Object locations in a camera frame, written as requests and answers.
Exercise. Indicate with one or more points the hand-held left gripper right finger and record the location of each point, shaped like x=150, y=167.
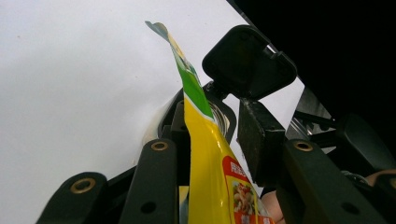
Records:
x=261, y=143

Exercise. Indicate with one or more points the yellow green sauce pouch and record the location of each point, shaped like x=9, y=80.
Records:
x=208, y=161

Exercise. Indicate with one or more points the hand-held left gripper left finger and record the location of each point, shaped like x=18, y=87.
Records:
x=182, y=155

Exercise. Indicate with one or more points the white table mat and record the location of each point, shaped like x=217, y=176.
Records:
x=77, y=87

